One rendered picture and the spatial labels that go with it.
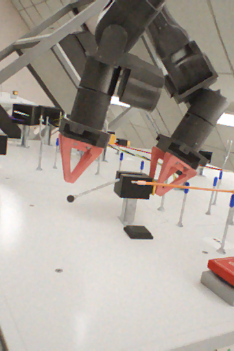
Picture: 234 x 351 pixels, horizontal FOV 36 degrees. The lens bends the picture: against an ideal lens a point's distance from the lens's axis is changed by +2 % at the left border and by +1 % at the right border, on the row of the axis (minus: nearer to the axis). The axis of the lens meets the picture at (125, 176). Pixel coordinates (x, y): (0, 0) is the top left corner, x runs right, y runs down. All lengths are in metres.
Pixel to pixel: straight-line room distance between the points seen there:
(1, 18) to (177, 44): 7.72
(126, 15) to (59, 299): 0.37
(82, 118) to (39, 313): 0.30
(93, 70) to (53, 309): 0.35
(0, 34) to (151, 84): 7.77
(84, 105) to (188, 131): 0.19
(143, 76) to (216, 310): 0.35
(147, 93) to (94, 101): 0.08
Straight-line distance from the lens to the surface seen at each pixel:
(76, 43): 1.65
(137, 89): 0.57
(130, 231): 0.59
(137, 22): 0.53
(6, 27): 8.33
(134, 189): 0.61
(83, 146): 0.57
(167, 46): 0.67
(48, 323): 0.37
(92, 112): 0.56
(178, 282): 0.48
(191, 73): 0.65
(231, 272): 0.46
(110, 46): 0.54
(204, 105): 0.64
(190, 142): 0.63
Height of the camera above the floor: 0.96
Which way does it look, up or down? 13 degrees up
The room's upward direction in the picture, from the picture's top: 48 degrees clockwise
